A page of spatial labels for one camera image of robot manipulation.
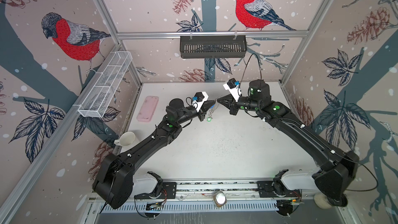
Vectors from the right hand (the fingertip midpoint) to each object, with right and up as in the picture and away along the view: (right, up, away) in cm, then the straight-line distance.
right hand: (220, 97), depth 70 cm
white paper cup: (-49, -23, +12) cm, 56 cm away
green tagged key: (-4, -12, +14) cm, 19 cm away
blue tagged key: (-3, -4, 0) cm, 5 cm away
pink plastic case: (-47, -10, +34) cm, 59 cm away
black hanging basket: (+1, +35, +36) cm, 50 cm away
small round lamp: (-1, -43, -6) cm, 43 cm away
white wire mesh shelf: (-59, +7, +8) cm, 60 cm away
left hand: (-2, -1, 0) cm, 2 cm away
